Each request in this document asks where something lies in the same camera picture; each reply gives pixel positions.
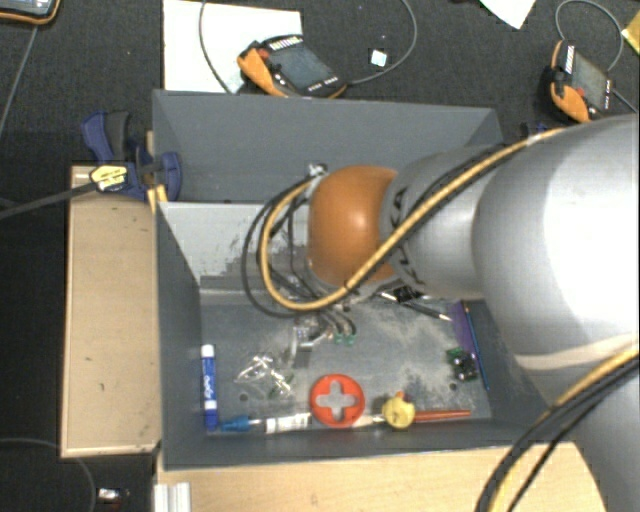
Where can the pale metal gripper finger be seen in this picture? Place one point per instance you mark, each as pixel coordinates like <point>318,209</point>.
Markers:
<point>301,333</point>
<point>303,358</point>

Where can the clear glass thing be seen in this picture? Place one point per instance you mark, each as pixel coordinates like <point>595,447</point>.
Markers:
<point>257,372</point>

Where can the clear tube with blue cap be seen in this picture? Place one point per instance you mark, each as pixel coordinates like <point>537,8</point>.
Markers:
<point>280,424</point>

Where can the blue and white marker pen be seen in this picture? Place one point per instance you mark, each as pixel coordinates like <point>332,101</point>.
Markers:
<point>209,385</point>

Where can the yellow toy duck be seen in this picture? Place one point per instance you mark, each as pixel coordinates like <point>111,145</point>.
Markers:
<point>398,411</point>

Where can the green circuit board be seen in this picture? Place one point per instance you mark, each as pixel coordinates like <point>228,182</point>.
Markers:
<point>463,364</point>

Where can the orange pencil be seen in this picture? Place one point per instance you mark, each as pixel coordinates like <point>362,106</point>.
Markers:
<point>445,414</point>

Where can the grey metal bin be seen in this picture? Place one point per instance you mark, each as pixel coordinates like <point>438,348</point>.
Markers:
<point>300,150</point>

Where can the pale wood flat board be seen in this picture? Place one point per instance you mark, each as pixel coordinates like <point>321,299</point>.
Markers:
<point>110,325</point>

